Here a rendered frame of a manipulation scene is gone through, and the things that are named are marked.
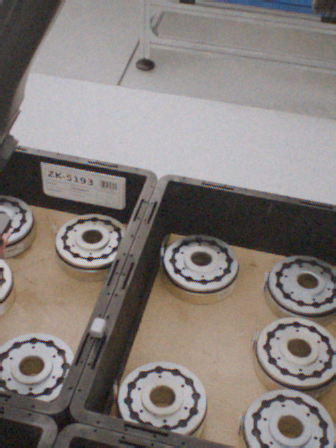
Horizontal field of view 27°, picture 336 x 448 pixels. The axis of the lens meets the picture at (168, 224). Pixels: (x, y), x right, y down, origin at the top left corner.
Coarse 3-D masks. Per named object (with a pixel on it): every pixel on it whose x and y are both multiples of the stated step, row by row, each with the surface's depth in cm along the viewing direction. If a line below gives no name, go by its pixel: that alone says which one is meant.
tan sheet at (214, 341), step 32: (256, 256) 101; (160, 288) 96; (256, 288) 96; (160, 320) 92; (192, 320) 92; (224, 320) 92; (256, 320) 92; (160, 352) 88; (192, 352) 88; (224, 352) 89; (224, 384) 85; (256, 384) 85; (224, 416) 82
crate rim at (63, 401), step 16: (64, 160) 99; (80, 160) 99; (96, 160) 99; (144, 176) 97; (144, 192) 95; (144, 208) 92; (128, 224) 90; (128, 240) 88; (112, 288) 82; (96, 304) 80; (80, 368) 74; (64, 384) 73; (0, 400) 71; (16, 400) 71; (32, 400) 71; (64, 400) 71; (48, 416) 70; (64, 416) 71
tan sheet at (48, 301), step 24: (48, 216) 105; (72, 216) 105; (48, 240) 101; (24, 264) 98; (48, 264) 98; (24, 288) 95; (48, 288) 95; (72, 288) 95; (96, 288) 95; (24, 312) 92; (48, 312) 92; (72, 312) 92; (0, 336) 89; (72, 336) 89
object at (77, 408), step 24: (240, 192) 96; (264, 192) 96; (144, 216) 91; (144, 240) 88; (120, 288) 82; (120, 312) 80; (96, 360) 76; (72, 408) 71; (120, 432) 69; (144, 432) 69; (168, 432) 69
